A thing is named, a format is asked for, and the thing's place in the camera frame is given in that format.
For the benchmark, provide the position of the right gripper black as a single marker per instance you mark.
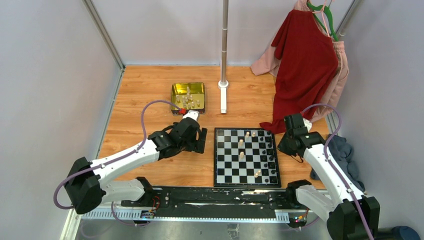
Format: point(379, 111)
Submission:
point(282, 147)

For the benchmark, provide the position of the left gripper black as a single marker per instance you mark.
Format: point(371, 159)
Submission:
point(197, 145)

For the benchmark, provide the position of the black white chessboard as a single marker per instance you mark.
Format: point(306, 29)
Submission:
point(231, 171)

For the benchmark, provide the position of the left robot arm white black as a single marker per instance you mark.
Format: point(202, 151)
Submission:
point(91, 183)

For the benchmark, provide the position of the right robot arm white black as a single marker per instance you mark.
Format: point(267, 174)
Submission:
point(347, 212)

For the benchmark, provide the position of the gold metal tin box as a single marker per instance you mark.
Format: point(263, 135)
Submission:
point(190, 96)

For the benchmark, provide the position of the grey blue cloth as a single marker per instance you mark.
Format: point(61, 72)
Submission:
point(343, 154)

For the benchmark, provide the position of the pink garment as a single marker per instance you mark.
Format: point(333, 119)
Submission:
point(267, 63)

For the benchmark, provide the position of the red shirt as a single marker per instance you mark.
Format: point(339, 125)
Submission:
point(308, 63)

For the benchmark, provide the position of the green clothes hanger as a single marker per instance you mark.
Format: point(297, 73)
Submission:
point(327, 21)

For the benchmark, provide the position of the silver vertical pole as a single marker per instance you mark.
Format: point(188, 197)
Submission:
point(224, 44)

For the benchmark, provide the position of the dark blue bottle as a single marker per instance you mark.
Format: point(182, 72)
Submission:
point(397, 233)

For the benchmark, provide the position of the white pole base bracket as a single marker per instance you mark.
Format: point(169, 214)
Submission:
point(223, 97)

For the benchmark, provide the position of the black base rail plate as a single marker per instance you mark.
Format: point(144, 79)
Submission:
point(216, 203)

